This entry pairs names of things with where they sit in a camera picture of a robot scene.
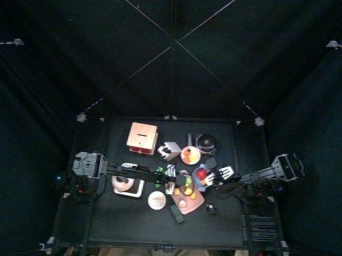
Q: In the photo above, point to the yellow green toy starfruit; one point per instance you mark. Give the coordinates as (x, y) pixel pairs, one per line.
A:
(188, 182)

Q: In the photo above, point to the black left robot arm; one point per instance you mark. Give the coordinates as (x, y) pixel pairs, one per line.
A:
(95, 165)

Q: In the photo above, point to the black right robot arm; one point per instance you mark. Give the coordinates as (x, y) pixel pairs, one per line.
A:
(282, 168)

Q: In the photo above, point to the orange toy food piece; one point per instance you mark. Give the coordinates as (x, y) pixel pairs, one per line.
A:
(192, 196)
(176, 192)

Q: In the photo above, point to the blue bowl with red fruit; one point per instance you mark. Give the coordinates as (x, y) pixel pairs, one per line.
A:
(200, 174)

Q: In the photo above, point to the white toy spatula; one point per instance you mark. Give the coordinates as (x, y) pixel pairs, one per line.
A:
(226, 171)

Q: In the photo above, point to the pink cutting board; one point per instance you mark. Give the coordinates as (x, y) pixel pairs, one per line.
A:
(190, 201)

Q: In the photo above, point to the toy frying pan with food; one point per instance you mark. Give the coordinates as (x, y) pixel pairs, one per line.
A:
(190, 155)

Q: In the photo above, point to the white round bowl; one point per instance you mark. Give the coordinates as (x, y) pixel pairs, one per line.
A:
(156, 200)

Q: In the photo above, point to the white toy toaster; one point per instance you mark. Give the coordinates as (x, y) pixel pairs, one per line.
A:
(168, 150)

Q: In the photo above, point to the dark round ball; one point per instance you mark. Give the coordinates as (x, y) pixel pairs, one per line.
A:
(210, 208)

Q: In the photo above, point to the dark green rectangular block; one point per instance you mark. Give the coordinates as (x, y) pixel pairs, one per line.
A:
(178, 213)

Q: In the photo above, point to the white square tray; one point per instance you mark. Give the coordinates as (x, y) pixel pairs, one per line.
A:
(134, 191)

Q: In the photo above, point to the pink toy meat piece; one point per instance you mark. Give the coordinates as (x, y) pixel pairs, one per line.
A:
(122, 183)

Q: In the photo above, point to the white printed label sheet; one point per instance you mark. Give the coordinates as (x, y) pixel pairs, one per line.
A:
(262, 228)

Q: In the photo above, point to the grey frame corner bracket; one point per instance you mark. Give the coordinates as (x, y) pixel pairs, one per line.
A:
(170, 117)
(333, 44)
(259, 121)
(80, 117)
(16, 42)

